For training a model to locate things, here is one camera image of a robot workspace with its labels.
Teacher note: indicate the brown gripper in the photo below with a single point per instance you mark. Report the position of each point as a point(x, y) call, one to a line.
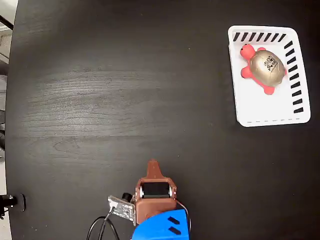
point(155, 206)

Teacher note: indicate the black metal rod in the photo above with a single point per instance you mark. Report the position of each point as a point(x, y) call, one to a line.
point(6, 22)

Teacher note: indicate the white plastic basket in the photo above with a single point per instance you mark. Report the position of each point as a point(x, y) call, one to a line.
point(260, 110)

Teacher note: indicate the black table clamp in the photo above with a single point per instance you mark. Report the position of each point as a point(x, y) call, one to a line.
point(12, 202)

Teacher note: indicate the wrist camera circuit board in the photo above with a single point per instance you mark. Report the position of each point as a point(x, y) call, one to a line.
point(122, 210)

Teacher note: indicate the red turtle toy gold shell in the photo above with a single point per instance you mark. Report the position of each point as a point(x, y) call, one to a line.
point(266, 67)

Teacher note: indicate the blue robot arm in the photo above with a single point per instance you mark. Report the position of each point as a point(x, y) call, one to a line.
point(160, 226)

